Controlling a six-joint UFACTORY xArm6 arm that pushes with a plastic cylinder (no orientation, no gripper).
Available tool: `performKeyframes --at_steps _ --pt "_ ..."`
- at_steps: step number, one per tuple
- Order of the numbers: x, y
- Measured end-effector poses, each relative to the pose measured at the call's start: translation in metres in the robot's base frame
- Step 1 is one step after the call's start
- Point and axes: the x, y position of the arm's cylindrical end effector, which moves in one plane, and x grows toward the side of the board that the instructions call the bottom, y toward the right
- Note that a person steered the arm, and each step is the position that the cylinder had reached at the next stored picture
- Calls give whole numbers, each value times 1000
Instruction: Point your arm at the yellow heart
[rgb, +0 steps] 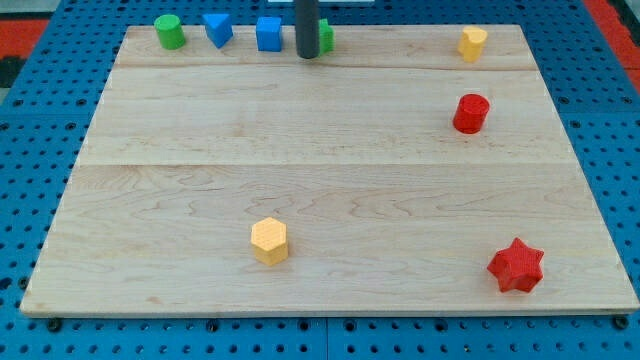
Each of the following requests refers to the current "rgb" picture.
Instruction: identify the blue triangle block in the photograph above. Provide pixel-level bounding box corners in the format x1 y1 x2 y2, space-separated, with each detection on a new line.
202 13 233 49

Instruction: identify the green cylinder block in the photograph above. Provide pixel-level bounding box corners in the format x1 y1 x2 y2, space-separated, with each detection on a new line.
154 14 186 50

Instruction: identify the red cylinder block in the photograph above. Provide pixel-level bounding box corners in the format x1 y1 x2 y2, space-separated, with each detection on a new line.
452 94 490 134

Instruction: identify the yellow hexagon block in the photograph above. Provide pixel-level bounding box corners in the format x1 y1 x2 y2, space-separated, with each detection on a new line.
250 217 289 266

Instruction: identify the light wooden board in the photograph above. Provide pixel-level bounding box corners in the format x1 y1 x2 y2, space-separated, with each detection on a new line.
21 25 639 318

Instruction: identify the blue cube block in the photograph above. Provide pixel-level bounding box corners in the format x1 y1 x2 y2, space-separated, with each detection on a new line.
256 17 282 52

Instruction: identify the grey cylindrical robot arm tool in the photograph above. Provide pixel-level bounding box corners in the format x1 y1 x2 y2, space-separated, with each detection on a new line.
294 0 320 59

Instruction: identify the yellow heart block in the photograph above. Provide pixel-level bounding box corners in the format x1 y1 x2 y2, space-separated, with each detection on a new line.
457 25 488 63

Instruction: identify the green block behind tool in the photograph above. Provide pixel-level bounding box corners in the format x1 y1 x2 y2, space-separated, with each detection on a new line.
319 18 335 55

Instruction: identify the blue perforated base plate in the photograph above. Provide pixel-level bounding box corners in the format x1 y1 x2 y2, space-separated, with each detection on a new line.
1 1 639 359

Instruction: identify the red star block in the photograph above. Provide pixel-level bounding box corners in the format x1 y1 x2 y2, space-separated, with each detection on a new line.
487 237 544 293

